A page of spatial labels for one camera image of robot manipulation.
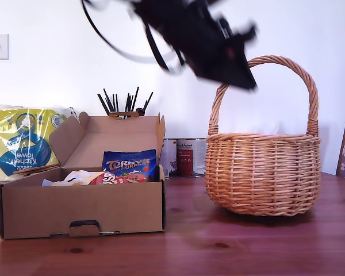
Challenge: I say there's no woven wicker basket with handle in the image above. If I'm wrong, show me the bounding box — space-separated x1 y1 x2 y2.
204 55 323 217

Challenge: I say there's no white green Galaxy egg bag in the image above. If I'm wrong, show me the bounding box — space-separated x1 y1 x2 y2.
41 170 104 187

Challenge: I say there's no blue Terry's orange egg bag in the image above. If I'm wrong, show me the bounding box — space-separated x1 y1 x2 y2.
102 148 159 182

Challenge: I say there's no brown cork coaster stack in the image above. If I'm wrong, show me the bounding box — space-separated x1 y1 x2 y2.
13 163 61 175

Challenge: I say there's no bunch of black sticks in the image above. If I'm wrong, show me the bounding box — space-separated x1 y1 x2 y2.
97 86 154 117

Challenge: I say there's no white label tin can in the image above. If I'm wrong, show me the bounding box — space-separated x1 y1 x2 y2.
162 138 179 179

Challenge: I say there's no wooden stick holder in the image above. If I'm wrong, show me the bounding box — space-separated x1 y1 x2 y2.
109 111 141 120

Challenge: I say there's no open brown cardboard box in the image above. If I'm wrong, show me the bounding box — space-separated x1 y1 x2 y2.
0 112 166 240

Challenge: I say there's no yellow blue kitchen towel pack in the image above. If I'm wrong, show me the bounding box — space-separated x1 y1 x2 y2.
0 105 81 182

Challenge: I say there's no red label tin can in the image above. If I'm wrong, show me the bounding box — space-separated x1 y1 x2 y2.
175 137 207 178

